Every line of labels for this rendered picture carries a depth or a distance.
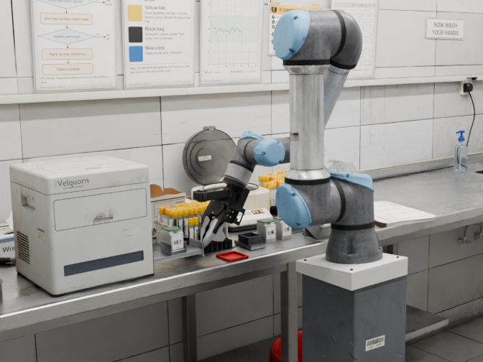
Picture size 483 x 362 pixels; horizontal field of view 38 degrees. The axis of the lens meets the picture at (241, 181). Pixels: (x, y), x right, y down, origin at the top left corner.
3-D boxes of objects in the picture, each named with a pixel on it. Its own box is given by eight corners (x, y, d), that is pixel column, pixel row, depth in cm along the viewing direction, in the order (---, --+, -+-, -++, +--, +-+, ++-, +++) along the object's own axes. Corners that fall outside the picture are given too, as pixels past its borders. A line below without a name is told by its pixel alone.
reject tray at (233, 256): (229, 262, 197) (229, 259, 197) (215, 257, 202) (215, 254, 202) (249, 258, 201) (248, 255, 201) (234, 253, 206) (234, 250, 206)
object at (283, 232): (282, 240, 220) (282, 219, 219) (272, 237, 224) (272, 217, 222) (291, 238, 222) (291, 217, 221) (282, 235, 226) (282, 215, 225)
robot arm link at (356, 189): (384, 220, 183) (382, 169, 181) (343, 228, 176) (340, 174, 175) (356, 215, 193) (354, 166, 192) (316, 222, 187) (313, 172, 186)
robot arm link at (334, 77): (364, 1, 178) (305, 144, 211) (328, 1, 173) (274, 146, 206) (387, 26, 171) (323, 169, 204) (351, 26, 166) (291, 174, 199)
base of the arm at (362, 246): (394, 258, 183) (393, 220, 181) (346, 267, 176) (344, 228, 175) (361, 248, 196) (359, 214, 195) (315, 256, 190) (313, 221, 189)
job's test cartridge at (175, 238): (171, 254, 191) (170, 232, 190) (162, 251, 195) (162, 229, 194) (184, 252, 193) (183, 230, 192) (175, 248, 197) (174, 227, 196)
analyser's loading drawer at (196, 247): (139, 269, 184) (139, 251, 183) (128, 264, 190) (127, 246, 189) (204, 256, 196) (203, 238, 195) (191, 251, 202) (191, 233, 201)
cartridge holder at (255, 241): (251, 251, 209) (251, 238, 208) (234, 244, 216) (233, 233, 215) (265, 247, 212) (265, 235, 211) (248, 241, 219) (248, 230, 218)
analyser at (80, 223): (53, 298, 169) (45, 176, 164) (15, 271, 191) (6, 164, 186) (163, 274, 187) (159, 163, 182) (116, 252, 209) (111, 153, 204)
